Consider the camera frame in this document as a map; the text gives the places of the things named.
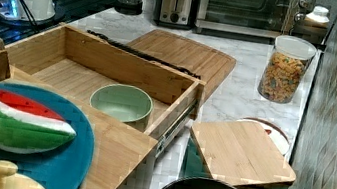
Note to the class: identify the wooden drawer with black handle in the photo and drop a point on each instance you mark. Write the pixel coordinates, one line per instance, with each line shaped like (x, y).
(77, 64)

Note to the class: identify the light green bowl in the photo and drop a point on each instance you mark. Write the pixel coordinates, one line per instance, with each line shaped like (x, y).
(125, 103)

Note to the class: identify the large wooden cutting board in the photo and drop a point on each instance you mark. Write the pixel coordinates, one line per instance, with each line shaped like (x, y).
(212, 65)

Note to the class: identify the teal box with wooden lid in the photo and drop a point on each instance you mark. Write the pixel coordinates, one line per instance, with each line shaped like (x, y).
(241, 154)

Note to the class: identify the silver black toaster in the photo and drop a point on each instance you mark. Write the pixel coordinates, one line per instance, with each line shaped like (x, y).
(176, 14)

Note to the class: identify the blue round plate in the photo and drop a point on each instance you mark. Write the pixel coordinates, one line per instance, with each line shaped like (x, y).
(66, 166)

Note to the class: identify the plush watermelon slice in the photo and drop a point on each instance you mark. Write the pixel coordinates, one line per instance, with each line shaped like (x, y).
(26, 126)

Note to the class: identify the white capped juice bottle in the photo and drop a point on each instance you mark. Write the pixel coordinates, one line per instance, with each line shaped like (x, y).
(318, 18)

